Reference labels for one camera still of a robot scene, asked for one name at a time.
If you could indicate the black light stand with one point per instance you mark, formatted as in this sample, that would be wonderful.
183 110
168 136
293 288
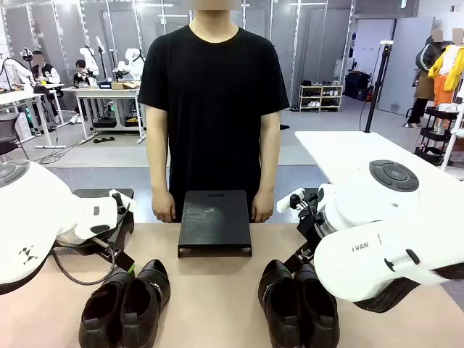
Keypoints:
102 58

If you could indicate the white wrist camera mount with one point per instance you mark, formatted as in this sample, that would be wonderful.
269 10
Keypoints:
288 203
125 201

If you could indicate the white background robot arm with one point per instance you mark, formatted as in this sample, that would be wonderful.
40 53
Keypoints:
133 63
14 72
90 59

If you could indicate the mannequin with yellow jacket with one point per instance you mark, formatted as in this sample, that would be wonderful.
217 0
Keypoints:
447 69

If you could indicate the person's right forearm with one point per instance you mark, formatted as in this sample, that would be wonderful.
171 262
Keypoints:
158 166

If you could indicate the black leather dress shoe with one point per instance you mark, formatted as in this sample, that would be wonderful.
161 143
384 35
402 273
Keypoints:
319 315
145 304
99 311
281 301

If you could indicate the white background desk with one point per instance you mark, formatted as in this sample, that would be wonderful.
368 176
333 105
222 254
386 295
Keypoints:
105 94
25 98

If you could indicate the black power strip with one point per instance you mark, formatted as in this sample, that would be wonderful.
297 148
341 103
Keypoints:
104 140

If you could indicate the black rolling cart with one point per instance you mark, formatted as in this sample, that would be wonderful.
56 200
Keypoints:
433 134

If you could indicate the person's right hand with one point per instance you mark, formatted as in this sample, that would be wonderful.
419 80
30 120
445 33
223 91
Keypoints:
164 206

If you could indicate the person's left hand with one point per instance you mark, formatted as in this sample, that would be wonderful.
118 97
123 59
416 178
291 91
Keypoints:
262 206

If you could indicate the person's left forearm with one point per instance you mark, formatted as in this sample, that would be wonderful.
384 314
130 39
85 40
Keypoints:
269 166

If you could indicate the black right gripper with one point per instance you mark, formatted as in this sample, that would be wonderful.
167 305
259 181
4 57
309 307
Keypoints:
310 235

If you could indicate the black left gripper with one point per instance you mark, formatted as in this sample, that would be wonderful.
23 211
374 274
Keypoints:
121 258

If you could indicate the black camera tripod pole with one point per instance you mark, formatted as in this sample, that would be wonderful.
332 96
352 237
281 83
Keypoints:
377 83

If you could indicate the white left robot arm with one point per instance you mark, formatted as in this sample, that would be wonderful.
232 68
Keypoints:
36 203

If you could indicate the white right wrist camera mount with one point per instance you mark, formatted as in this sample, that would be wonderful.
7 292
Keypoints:
288 203

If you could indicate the person in black t-shirt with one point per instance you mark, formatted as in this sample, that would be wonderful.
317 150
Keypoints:
214 108

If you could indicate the black suitcases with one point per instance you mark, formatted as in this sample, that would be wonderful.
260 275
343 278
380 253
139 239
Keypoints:
357 85

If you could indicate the seated person in varsity jacket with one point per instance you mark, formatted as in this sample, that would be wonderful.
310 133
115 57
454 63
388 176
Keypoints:
45 70

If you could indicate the cardboard box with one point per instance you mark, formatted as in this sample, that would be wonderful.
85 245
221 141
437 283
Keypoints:
123 85

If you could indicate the white shoe rack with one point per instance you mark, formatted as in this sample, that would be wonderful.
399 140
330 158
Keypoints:
320 98

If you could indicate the seated person in black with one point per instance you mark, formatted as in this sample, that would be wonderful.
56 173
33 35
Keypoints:
82 74

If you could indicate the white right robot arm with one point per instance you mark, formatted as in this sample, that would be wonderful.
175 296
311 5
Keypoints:
362 253

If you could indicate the white side table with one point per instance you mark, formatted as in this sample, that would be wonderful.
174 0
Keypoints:
344 152

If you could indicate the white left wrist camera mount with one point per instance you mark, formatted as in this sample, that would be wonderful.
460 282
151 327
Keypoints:
125 201

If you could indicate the standing person in dark jacket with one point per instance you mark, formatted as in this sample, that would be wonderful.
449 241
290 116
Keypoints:
424 79

